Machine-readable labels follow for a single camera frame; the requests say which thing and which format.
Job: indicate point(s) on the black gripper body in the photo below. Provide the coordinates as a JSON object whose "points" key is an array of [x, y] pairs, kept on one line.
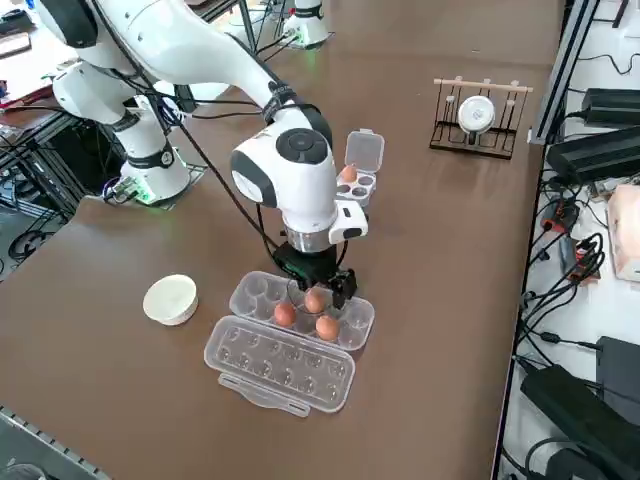
{"points": [[305, 265]]}

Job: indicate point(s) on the reddish brown egg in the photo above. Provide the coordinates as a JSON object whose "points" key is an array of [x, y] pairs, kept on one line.
{"points": [[285, 314]]}

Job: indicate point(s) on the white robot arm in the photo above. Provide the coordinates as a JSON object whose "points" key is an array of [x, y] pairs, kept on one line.
{"points": [[307, 20], [295, 185]]}

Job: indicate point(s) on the transparent twelve-slot egg tray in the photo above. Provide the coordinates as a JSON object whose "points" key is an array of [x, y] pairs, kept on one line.
{"points": [[280, 360]]}

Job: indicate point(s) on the clear four-slot egg tray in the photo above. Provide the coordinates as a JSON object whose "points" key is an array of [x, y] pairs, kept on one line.
{"points": [[365, 150]]}

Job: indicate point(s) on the white round paper bowl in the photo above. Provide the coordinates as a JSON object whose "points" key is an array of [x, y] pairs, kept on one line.
{"points": [[170, 300]]}

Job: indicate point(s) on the orange black connector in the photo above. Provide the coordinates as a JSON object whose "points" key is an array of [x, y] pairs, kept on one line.
{"points": [[562, 215]]}

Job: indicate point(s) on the large black power brick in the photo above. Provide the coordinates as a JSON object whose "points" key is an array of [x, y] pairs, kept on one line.
{"points": [[575, 415]]}

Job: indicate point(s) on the long black power brick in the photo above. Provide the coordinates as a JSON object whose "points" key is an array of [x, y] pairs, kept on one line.
{"points": [[595, 155]]}

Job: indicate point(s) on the beige tissue box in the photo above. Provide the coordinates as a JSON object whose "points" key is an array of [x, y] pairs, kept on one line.
{"points": [[625, 230]]}

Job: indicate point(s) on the black square adapter box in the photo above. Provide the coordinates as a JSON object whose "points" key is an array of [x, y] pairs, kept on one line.
{"points": [[620, 370]]}

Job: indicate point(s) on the small black power brick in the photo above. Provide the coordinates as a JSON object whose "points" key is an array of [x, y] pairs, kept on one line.
{"points": [[612, 106]]}

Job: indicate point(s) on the aluminium table edge rail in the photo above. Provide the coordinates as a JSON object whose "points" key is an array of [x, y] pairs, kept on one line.
{"points": [[45, 437]]}

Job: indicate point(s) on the aluminium frame post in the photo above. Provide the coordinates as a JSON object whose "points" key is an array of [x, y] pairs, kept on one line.
{"points": [[565, 65]]}

